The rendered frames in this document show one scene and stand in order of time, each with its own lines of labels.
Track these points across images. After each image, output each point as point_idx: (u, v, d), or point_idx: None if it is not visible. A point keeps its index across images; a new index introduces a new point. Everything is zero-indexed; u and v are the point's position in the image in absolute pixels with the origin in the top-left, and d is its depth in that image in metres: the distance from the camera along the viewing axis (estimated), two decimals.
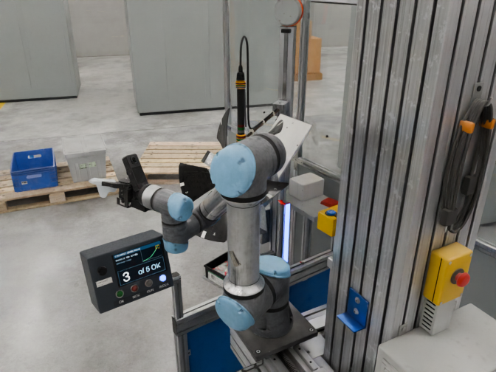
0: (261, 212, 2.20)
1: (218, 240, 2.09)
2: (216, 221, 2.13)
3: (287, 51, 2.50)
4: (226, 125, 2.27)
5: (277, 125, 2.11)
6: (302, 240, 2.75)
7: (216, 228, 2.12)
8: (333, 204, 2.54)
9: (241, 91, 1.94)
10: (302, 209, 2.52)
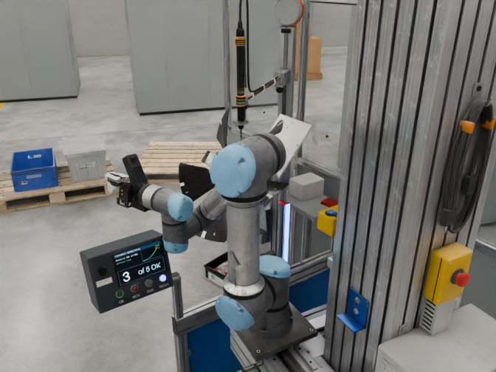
0: (261, 212, 2.20)
1: (218, 240, 2.09)
2: (216, 221, 2.13)
3: (287, 51, 2.50)
4: (226, 125, 2.27)
5: (277, 125, 2.11)
6: (302, 240, 2.75)
7: (216, 228, 2.12)
8: (333, 204, 2.54)
9: (241, 49, 1.87)
10: (302, 209, 2.52)
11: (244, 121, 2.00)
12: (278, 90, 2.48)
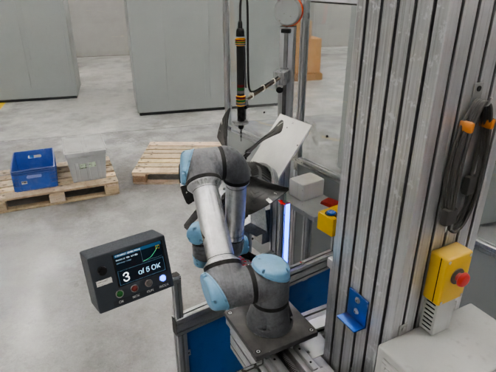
0: (261, 212, 2.20)
1: (185, 198, 2.40)
2: None
3: (287, 51, 2.50)
4: (261, 141, 2.06)
5: (266, 198, 1.96)
6: (302, 240, 2.75)
7: None
8: (333, 204, 2.54)
9: (241, 49, 1.87)
10: (302, 209, 2.52)
11: (244, 121, 2.00)
12: (278, 90, 2.48)
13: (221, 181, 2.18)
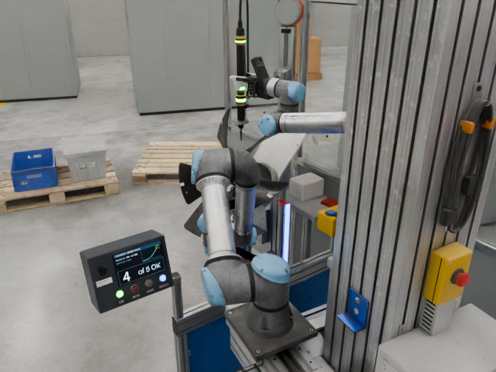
0: (261, 212, 2.20)
1: (185, 198, 2.40)
2: (194, 187, 2.35)
3: (287, 51, 2.50)
4: (261, 141, 2.06)
5: (266, 194, 1.95)
6: (302, 240, 2.75)
7: (190, 191, 2.37)
8: (333, 204, 2.54)
9: (241, 48, 1.86)
10: (302, 209, 2.52)
11: (244, 120, 2.00)
12: None
13: None
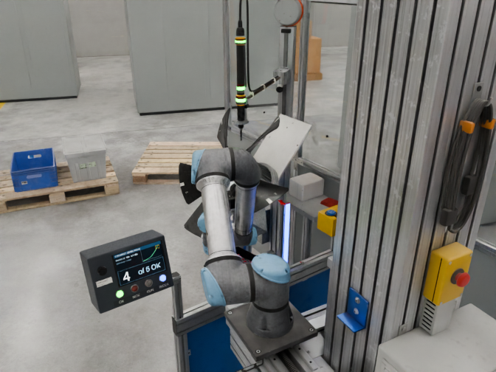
0: (261, 212, 2.20)
1: (218, 132, 2.45)
2: (222, 137, 2.37)
3: (287, 51, 2.50)
4: None
5: None
6: (302, 240, 2.75)
7: (221, 134, 2.40)
8: (333, 204, 2.54)
9: (241, 48, 1.86)
10: (302, 209, 2.52)
11: (244, 120, 2.00)
12: (278, 89, 2.48)
13: None
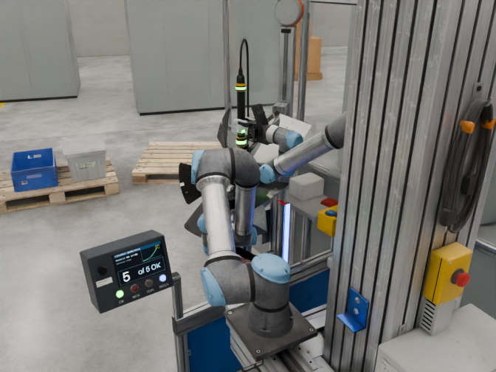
0: (261, 212, 2.20)
1: (218, 132, 2.45)
2: (222, 137, 2.37)
3: (287, 51, 2.50)
4: None
5: None
6: (302, 240, 2.75)
7: (221, 134, 2.40)
8: (333, 204, 2.54)
9: (241, 94, 1.95)
10: (302, 209, 2.52)
11: None
12: None
13: None
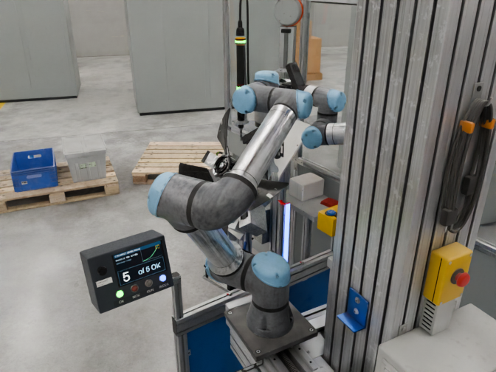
0: (261, 212, 2.20)
1: (218, 132, 2.45)
2: (222, 137, 2.37)
3: (287, 51, 2.50)
4: None
5: None
6: (302, 240, 2.75)
7: (221, 134, 2.40)
8: (333, 204, 2.54)
9: (241, 48, 1.86)
10: (302, 209, 2.52)
11: (244, 120, 2.00)
12: None
13: None
